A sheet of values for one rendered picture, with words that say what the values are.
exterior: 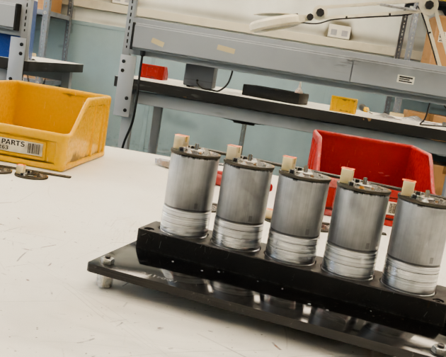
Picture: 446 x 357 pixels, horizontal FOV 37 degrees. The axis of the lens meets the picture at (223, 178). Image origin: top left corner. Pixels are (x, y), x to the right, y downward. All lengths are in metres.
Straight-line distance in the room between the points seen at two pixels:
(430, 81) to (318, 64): 0.41
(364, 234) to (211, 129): 4.41
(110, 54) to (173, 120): 0.64
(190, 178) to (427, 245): 0.11
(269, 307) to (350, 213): 0.06
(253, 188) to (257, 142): 4.37
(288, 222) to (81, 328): 0.11
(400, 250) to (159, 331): 0.11
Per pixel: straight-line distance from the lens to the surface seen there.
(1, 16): 2.78
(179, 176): 0.33
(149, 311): 0.29
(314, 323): 0.28
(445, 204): 0.31
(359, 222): 0.31
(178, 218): 0.33
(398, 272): 0.31
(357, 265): 0.31
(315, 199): 0.31
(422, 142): 2.65
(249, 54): 2.54
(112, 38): 4.83
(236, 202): 0.32
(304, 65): 2.53
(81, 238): 0.38
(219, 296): 0.29
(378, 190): 0.31
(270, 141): 4.68
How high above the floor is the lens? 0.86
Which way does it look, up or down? 9 degrees down
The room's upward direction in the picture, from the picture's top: 9 degrees clockwise
